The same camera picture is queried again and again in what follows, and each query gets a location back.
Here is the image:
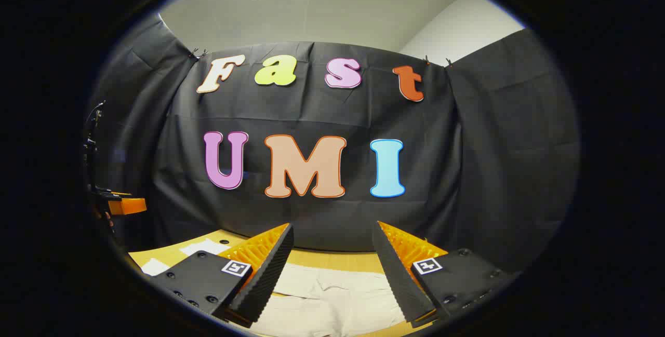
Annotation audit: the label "black backdrop cloth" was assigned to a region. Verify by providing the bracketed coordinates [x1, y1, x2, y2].
[86, 12, 581, 275]

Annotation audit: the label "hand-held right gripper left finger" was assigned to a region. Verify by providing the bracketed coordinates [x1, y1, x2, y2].
[150, 223, 295, 328]

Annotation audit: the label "cream white jeans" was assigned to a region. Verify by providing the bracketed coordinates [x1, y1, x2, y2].
[141, 238, 407, 337]

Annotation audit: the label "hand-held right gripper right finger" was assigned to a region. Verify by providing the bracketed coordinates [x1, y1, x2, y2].
[371, 220, 522, 329]

